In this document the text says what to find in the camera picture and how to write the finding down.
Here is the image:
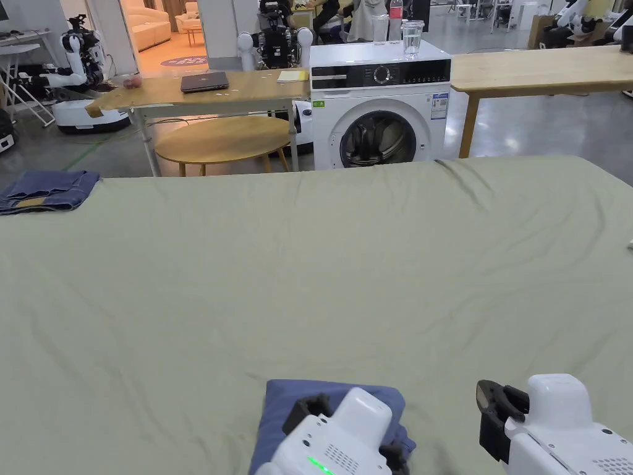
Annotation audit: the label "round wooden low table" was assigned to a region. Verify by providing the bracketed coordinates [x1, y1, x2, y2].
[155, 116, 292, 178]

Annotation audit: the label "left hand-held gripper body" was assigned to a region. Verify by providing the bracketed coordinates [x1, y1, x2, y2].
[254, 387, 411, 475]

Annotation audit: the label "cream sofa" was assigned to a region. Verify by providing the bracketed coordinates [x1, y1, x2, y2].
[121, 0, 172, 53]

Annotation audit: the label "white folding table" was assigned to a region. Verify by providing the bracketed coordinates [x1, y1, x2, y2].
[0, 29, 56, 129]

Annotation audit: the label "folded denim jeans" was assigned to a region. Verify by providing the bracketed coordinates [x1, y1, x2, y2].
[0, 170, 101, 216]

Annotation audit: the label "white washing machine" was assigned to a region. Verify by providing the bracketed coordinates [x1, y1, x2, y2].
[310, 0, 452, 171]

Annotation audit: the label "blue garment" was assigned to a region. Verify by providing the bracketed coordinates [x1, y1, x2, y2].
[249, 379, 417, 475]

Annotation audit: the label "long wooden table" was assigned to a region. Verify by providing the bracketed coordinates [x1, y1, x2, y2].
[451, 45, 633, 159]

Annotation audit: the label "white and black robot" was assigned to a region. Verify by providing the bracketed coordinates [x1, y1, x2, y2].
[543, 0, 633, 36]
[237, 0, 315, 154]
[19, 14, 132, 135]

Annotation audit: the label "brown carton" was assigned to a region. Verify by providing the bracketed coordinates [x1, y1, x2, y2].
[528, 14, 558, 50]

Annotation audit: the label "wooden table with laptop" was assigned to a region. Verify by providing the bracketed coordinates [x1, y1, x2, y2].
[85, 69, 312, 178]

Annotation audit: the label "bed with pale green sheet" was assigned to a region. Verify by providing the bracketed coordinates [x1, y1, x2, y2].
[0, 155, 633, 475]

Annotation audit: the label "cream armchair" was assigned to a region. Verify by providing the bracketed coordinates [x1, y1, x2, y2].
[175, 2, 202, 35]

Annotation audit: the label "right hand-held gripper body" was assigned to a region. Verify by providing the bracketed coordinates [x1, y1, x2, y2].
[478, 373, 633, 475]

